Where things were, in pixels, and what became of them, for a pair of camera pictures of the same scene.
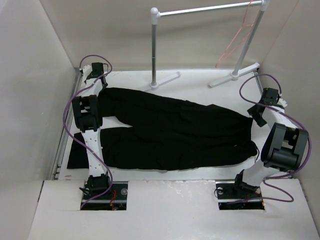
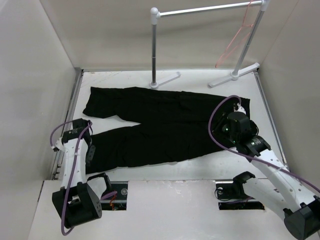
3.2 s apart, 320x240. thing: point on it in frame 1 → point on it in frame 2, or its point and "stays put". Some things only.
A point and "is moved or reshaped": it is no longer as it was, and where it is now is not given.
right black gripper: [261, 122] → [217, 129]
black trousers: [171, 132] is moved or reshaped
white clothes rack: [235, 75] stays put
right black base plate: [242, 196] stays put
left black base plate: [115, 198] stays put
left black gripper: [105, 86] → [89, 157]
